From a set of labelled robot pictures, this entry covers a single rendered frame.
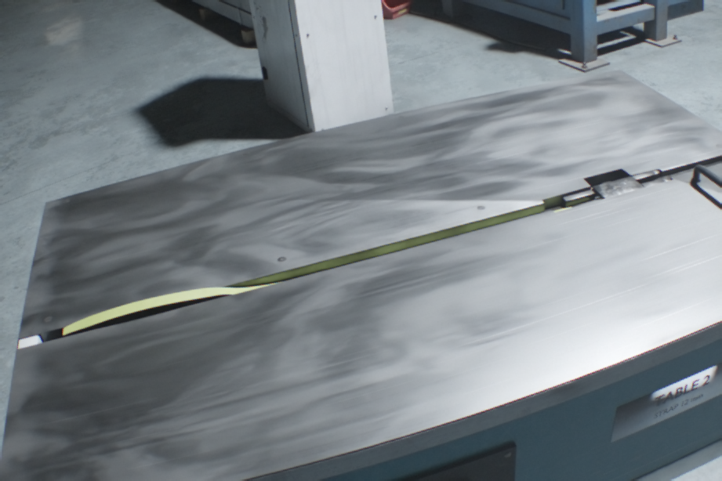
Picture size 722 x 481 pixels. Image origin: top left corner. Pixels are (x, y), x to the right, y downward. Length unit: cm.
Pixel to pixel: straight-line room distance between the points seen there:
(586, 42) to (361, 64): 108
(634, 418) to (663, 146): 39
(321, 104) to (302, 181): 184
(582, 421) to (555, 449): 4
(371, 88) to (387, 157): 190
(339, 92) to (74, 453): 227
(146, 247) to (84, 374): 21
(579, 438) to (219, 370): 32
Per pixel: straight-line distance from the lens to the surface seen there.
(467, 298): 67
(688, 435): 77
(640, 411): 68
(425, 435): 56
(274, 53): 290
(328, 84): 272
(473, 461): 61
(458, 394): 58
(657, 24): 368
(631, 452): 73
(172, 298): 73
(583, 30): 327
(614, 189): 84
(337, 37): 269
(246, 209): 86
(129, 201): 96
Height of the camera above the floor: 115
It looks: 32 degrees down
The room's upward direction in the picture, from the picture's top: 8 degrees counter-clockwise
